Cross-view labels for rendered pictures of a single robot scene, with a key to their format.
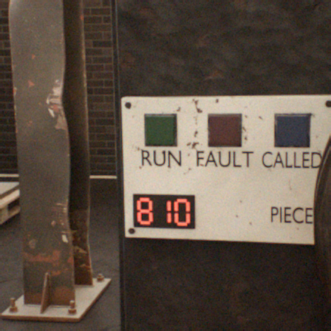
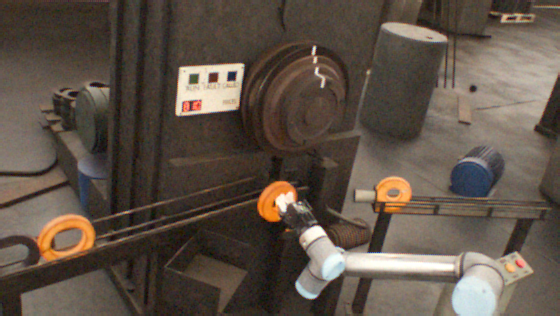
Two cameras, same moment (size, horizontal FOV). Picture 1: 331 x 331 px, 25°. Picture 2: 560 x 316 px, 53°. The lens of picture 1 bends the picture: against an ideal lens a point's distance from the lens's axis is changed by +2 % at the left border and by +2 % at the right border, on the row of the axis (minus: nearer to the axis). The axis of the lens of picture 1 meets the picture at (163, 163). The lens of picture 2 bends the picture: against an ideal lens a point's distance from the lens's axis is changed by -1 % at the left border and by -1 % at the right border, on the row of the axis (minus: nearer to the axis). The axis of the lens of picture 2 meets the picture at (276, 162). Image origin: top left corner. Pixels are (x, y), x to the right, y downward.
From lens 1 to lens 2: 152 cm
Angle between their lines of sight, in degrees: 51
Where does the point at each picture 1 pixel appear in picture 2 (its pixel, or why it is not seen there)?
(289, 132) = (231, 77)
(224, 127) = (213, 76)
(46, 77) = not seen: outside the picture
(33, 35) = not seen: outside the picture
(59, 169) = not seen: outside the picture
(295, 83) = (231, 60)
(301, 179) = (232, 90)
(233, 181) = (213, 93)
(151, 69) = (189, 57)
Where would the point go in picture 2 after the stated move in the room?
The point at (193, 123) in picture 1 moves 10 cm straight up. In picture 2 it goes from (204, 76) to (207, 49)
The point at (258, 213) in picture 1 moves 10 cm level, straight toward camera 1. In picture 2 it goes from (219, 102) to (234, 112)
